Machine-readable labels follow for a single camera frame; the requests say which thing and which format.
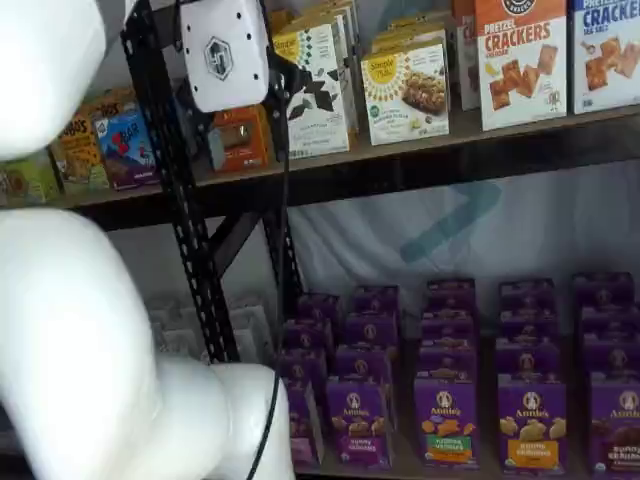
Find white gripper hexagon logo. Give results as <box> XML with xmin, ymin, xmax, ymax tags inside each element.
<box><xmin>177</xmin><ymin>0</ymin><xmax>315</xmax><ymax>163</ymax></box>

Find purple Annie's box pink patch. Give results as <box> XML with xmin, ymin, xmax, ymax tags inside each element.
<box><xmin>287</xmin><ymin>382</ymin><xmax>325</xmax><ymax>469</ymax></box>

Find white Simple Mills cookie box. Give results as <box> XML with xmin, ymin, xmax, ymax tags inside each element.
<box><xmin>309</xmin><ymin>0</ymin><xmax>362</xmax><ymax>126</ymax></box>
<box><xmin>272</xmin><ymin>23</ymin><xmax>351</xmax><ymax>160</ymax></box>
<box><xmin>292</xmin><ymin>8</ymin><xmax>357</xmax><ymax>136</ymax></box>

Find orange Revival snack box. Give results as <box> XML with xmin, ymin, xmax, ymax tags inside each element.
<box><xmin>268</xmin><ymin>7</ymin><xmax>297</xmax><ymax>39</ymax></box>
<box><xmin>209</xmin><ymin>103</ymin><xmax>272</xmax><ymax>175</ymax></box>

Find yellow Simple Mills bar box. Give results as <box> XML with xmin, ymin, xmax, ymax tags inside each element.
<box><xmin>360</xmin><ymin>42</ymin><xmax>450</xmax><ymax>146</ymax></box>
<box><xmin>370</xmin><ymin>27</ymin><xmax>448</xmax><ymax>52</ymax></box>
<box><xmin>384</xmin><ymin>17</ymin><xmax>446</xmax><ymax>32</ymax></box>

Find blue Zbar box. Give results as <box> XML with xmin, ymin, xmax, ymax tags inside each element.
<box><xmin>94</xmin><ymin>102</ymin><xmax>162</xmax><ymax>192</ymax></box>

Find orange Bobo's box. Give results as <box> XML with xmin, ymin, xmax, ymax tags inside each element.
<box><xmin>48</xmin><ymin>117</ymin><xmax>110</xmax><ymax>195</ymax></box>
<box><xmin>82</xmin><ymin>87</ymin><xmax>139</xmax><ymax>117</ymax></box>

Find pretzel crackers cheddar box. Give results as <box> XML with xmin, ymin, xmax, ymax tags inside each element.
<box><xmin>473</xmin><ymin>0</ymin><xmax>570</xmax><ymax>132</ymax></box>
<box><xmin>452</xmin><ymin>0</ymin><xmax>482</xmax><ymax>112</ymax></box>

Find purple Annie's snack box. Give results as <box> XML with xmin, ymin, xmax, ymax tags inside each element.
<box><xmin>344</xmin><ymin>312</ymin><xmax>400</xmax><ymax>349</ymax></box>
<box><xmin>497</xmin><ymin>307</ymin><xmax>559</xmax><ymax>340</ymax></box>
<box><xmin>334</xmin><ymin>344</ymin><xmax>396</xmax><ymax>386</ymax></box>
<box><xmin>276</xmin><ymin>347</ymin><xmax>329</xmax><ymax>389</ymax></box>
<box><xmin>282</xmin><ymin>319</ymin><xmax>335</xmax><ymax>351</ymax></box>
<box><xmin>572</xmin><ymin>272</ymin><xmax>635</xmax><ymax>309</ymax></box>
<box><xmin>498</xmin><ymin>278</ymin><xmax>556</xmax><ymax>311</ymax></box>
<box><xmin>426</xmin><ymin>278</ymin><xmax>476</xmax><ymax>315</ymax></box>
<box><xmin>297</xmin><ymin>293</ymin><xmax>345</xmax><ymax>324</ymax></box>
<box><xmin>582</xmin><ymin>332</ymin><xmax>640</xmax><ymax>376</ymax></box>
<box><xmin>421</xmin><ymin>310</ymin><xmax>476</xmax><ymax>349</ymax></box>
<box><xmin>579</xmin><ymin>304</ymin><xmax>640</xmax><ymax>336</ymax></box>
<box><xmin>494</xmin><ymin>335</ymin><xmax>561</xmax><ymax>386</ymax></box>
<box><xmin>353</xmin><ymin>285</ymin><xmax>400</xmax><ymax>316</ymax></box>
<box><xmin>418</xmin><ymin>344</ymin><xmax>479</xmax><ymax>381</ymax></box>

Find green Bobo's box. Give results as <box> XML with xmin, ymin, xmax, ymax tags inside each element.
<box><xmin>0</xmin><ymin>149</ymin><xmax>61</xmax><ymax>207</ymax></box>

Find blue pretzel crackers box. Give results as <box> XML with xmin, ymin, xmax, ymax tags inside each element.
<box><xmin>569</xmin><ymin>0</ymin><xmax>640</xmax><ymax>115</ymax></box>

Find purple Annie's box green patch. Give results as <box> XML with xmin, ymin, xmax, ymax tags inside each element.
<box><xmin>413</xmin><ymin>377</ymin><xmax>480</xmax><ymax>470</ymax></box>

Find purple Annie's box orange patch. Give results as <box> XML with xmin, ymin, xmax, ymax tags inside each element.
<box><xmin>497</xmin><ymin>382</ymin><xmax>569</xmax><ymax>474</ymax></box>

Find purple Annie's box chocolate bunnies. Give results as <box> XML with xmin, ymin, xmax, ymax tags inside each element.
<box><xmin>588</xmin><ymin>372</ymin><xmax>640</xmax><ymax>476</ymax></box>

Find white backdrop sheet teal logo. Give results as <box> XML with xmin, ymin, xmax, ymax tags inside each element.
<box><xmin>287</xmin><ymin>159</ymin><xmax>640</xmax><ymax>341</ymax></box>

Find white printed carton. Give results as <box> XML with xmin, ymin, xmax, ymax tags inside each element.
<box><xmin>148</xmin><ymin>304</ymin><xmax>205</xmax><ymax>352</ymax></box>
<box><xmin>230</xmin><ymin>297</ymin><xmax>275</xmax><ymax>362</ymax></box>

